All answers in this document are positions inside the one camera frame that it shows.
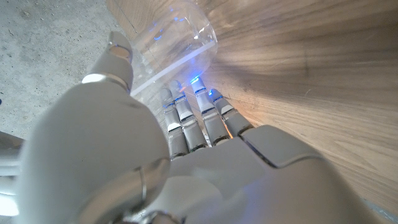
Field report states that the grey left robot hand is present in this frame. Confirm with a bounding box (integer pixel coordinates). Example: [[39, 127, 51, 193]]
[[17, 30, 382, 224]]

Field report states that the clear spray bottle black top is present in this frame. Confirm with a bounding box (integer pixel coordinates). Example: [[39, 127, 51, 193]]
[[129, 0, 218, 98]]

